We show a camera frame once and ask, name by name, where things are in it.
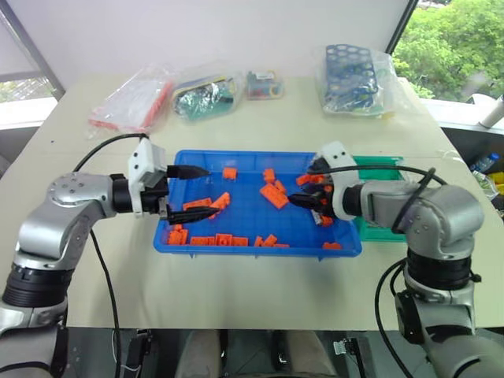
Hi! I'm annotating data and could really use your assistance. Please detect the plastic bag of green parts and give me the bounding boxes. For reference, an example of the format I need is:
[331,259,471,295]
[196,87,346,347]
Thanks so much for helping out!
[171,68,243,124]

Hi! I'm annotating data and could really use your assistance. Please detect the plastic bag of red sticks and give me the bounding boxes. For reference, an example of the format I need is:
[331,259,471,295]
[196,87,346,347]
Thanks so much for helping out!
[85,64,176,139]

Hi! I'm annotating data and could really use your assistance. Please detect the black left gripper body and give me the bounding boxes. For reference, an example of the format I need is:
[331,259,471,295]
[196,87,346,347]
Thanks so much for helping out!
[140,178,172,217]

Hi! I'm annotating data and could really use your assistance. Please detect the white tube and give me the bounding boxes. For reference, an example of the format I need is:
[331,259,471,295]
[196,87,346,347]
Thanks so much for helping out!
[477,94,504,129]

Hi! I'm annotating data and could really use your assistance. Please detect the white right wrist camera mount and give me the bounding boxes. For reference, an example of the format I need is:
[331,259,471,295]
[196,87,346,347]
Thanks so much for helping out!
[316,141,358,221]

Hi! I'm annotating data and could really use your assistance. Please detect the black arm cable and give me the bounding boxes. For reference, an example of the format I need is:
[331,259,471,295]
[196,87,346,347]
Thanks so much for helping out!
[72,132,150,378]
[307,165,448,232]

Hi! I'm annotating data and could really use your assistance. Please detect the small clear bag of parts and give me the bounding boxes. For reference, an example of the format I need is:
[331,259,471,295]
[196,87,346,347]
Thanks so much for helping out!
[244,69,286,102]

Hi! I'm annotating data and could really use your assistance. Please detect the green plastic bin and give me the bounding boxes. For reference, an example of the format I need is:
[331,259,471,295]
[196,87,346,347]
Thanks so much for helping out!
[350,155,409,243]

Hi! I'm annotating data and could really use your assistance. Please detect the blue hexagon hole rack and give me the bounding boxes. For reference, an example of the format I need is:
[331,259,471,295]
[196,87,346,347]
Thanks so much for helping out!
[323,44,385,115]

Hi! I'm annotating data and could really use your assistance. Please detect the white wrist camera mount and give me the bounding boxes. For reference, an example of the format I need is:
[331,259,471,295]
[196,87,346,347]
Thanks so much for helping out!
[128,136,169,219]
[316,141,358,221]

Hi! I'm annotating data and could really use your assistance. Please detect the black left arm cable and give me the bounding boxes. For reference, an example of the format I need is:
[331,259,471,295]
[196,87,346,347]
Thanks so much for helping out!
[72,132,150,378]

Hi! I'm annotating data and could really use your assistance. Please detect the large orange building block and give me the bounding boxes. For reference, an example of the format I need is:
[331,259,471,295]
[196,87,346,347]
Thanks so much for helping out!
[258,183,290,209]

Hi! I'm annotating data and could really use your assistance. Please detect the blue plastic bin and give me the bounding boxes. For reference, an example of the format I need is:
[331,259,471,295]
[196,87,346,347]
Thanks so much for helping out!
[152,149,363,260]

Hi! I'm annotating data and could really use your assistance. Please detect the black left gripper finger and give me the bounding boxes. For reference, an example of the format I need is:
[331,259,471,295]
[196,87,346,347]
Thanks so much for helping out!
[165,205,220,227]
[165,164,212,180]

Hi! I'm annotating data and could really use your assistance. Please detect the grey window frame bar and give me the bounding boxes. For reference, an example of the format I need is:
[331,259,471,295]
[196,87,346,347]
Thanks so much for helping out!
[0,6,66,99]

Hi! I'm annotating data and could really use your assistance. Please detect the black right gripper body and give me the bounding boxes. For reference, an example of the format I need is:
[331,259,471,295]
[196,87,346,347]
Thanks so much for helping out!
[305,157,336,221]

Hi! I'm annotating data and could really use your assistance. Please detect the clear bag with blue rack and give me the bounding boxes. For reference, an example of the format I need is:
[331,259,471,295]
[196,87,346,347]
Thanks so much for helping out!
[313,43,399,122]

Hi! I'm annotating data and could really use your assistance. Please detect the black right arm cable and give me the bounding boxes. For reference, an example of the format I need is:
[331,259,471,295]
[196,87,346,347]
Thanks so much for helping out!
[307,165,448,232]

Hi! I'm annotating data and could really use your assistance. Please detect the grey rounded robot leg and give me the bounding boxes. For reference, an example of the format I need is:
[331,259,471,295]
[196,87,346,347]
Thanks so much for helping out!
[173,329,222,378]
[283,329,339,378]

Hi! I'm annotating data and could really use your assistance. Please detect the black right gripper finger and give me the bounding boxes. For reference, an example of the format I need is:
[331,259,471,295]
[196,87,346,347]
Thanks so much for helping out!
[306,158,332,176]
[288,192,326,210]

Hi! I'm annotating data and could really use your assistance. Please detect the clear plastic water bottle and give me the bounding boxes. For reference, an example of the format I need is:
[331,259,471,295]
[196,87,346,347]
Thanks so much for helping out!
[469,151,502,173]

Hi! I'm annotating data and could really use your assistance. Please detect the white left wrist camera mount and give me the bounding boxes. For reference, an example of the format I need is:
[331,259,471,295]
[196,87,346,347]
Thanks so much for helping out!
[128,136,169,219]

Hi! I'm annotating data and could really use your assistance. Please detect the black window frame bar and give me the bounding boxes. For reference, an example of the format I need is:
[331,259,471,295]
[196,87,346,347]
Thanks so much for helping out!
[384,0,420,54]

